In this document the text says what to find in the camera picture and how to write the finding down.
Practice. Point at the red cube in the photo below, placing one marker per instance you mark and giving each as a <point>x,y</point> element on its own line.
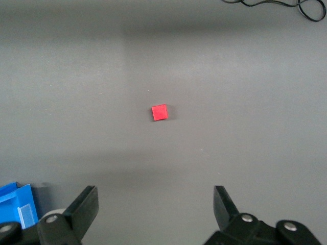
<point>160,112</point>

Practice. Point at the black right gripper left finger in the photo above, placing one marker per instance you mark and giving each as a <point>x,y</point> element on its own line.
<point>81,211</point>

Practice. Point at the blue plastic bin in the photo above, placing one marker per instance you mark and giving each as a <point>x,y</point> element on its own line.
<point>15,201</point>

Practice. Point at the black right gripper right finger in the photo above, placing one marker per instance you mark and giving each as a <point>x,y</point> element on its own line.
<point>226,211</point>

